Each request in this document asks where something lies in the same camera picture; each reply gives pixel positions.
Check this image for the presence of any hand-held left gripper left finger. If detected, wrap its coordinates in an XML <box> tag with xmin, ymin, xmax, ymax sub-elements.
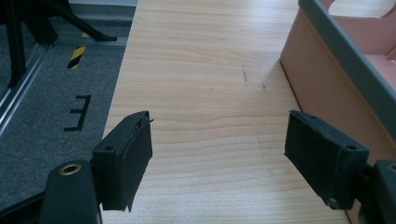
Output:
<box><xmin>92</xmin><ymin>110</ymin><xmax>155</xmax><ymax>213</ymax></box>

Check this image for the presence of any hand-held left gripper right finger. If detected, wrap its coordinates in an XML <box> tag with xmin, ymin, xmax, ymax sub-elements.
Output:
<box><xmin>284</xmin><ymin>109</ymin><xmax>371</xmax><ymax>211</ymax></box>

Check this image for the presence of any black floor tape mark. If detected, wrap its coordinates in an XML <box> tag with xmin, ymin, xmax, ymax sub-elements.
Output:
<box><xmin>63</xmin><ymin>94</ymin><xmax>92</xmax><ymax>133</ymax></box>

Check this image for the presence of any brown box with grey rim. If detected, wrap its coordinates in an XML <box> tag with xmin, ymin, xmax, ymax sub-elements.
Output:
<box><xmin>279</xmin><ymin>0</ymin><xmax>396</xmax><ymax>224</ymax></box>

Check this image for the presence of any yellow black striped floor tape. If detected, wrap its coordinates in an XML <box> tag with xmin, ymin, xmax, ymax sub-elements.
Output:
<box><xmin>66</xmin><ymin>32</ymin><xmax>91</xmax><ymax>70</ymax></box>

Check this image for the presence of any black metal stand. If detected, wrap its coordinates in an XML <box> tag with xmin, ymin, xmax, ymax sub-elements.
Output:
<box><xmin>0</xmin><ymin>0</ymin><xmax>119</xmax><ymax>89</ymax></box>

